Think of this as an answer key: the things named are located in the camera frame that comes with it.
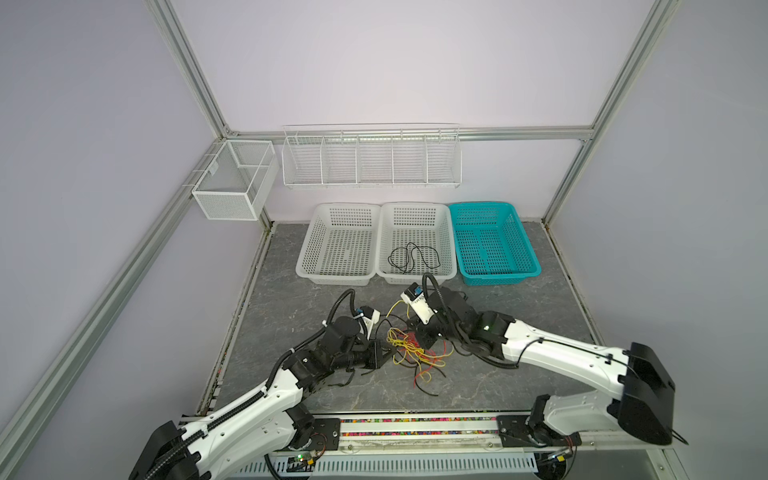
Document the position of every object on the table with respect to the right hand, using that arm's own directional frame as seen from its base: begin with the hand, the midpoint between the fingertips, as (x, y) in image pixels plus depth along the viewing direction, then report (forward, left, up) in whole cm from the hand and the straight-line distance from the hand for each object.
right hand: (410, 322), depth 77 cm
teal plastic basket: (+38, -32, -15) cm, 52 cm away
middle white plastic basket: (+42, -3, -15) cm, 45 cm away
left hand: (-7, +4, -4) cm, 9 cm away
